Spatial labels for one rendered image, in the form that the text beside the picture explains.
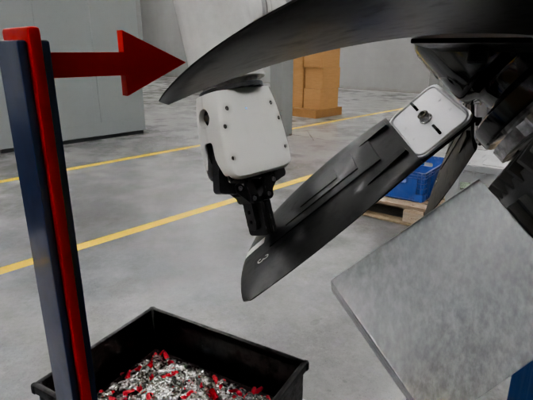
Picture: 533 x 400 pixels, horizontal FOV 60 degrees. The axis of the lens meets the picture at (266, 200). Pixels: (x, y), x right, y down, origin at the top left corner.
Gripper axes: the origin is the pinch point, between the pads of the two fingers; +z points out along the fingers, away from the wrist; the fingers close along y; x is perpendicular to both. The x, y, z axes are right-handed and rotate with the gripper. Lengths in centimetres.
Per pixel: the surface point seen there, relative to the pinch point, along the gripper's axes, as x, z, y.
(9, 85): -24.5, -11.8, -30.9
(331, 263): 134, 66, 164
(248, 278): -2.9, 5.3, -6.0
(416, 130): -17.2, -6.3, 8.5
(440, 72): -20.1, -11.4, 9.7
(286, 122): 415, -35, 451
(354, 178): -11.6, -2.8, 4.0
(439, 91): -18.7, -9.7, 12.0
